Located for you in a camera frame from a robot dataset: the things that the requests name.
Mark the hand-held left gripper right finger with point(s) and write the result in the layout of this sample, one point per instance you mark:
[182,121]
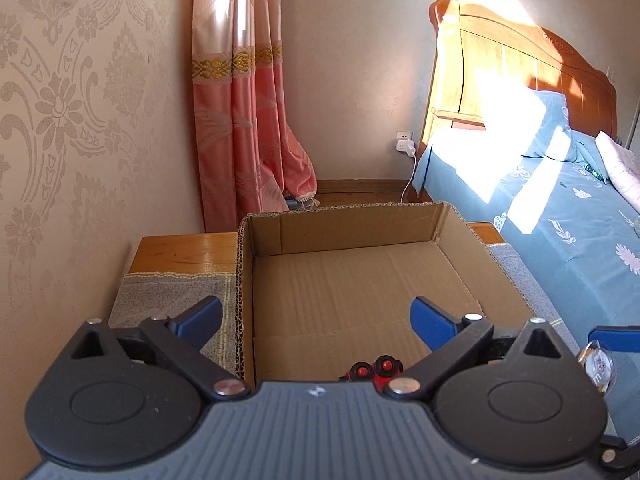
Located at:
[431,326]

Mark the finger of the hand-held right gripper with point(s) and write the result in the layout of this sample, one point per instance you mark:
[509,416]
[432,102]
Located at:
[622,452]
[617,336]

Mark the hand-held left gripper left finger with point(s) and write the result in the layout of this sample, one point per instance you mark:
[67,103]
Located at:
[200,319]

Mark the clear oval plastic case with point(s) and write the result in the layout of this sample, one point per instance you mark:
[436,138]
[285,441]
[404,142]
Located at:
[597,366]

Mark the brown cardboard box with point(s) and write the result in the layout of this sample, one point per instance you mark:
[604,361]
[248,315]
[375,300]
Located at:
[350,280]

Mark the grey checked cloth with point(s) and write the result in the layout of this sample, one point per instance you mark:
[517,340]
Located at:
[170,305]

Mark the wooden nightstand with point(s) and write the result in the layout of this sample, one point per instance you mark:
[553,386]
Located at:
[185,255]

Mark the red black toy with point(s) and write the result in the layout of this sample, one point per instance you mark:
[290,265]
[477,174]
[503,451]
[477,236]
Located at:
[372,371]

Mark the blue floral bedsheet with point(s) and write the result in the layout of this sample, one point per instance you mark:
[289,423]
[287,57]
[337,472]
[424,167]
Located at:
[575,260]

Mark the small green object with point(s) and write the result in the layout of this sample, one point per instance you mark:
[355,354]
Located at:
[595,172]

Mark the white pillow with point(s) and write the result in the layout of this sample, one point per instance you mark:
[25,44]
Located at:
[622,165]

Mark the white charger plug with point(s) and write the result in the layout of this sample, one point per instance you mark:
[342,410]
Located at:
[406,148]

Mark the pink patterned curtain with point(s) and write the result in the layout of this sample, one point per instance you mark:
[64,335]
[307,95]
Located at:
[245,110]

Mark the blue pillow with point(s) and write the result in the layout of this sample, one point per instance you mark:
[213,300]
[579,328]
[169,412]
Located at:
[547,127]

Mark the wooden bed headboard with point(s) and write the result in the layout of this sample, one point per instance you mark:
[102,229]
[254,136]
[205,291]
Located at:
[525,55]

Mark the white wall socket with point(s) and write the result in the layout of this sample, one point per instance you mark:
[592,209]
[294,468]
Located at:
[404,135]

